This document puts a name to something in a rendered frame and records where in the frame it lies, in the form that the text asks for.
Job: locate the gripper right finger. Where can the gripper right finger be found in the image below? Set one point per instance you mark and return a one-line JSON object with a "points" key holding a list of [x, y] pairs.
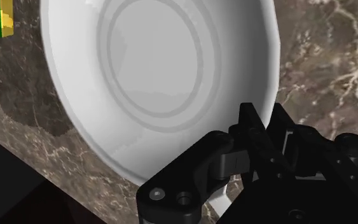
{"points": [[321, 155]]}

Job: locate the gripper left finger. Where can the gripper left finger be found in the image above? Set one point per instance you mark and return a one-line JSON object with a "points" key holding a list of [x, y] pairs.
{"points": [[194, 167]]}

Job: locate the white plate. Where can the white plate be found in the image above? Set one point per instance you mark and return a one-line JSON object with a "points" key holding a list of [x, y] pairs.
{"points": [[154, 62]]}

